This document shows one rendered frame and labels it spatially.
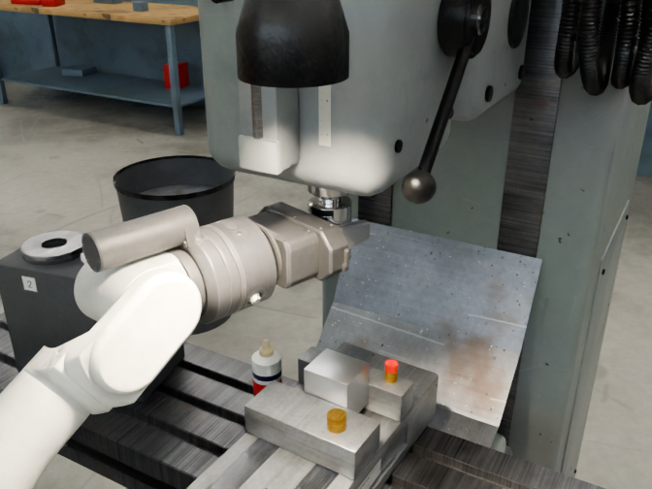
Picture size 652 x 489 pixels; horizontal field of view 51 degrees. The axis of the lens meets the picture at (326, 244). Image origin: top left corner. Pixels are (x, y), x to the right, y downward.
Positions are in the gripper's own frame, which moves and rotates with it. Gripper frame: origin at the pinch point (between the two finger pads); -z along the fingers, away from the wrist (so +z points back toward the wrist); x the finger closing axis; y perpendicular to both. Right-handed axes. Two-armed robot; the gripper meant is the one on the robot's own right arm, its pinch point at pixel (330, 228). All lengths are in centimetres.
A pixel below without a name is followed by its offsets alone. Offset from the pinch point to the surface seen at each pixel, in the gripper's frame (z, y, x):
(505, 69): -21.9, -15.2, -5.6
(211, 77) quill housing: 11.1, -17.0, 4.6
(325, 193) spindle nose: 2.0, -5.0, -1.4
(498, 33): -17.4, -19.7, -7.0
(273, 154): 12.0, -12.2, -5.5
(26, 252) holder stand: 18.4, 12.0, 42.0
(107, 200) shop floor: -122, 122, 324
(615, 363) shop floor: -185, 121, 35
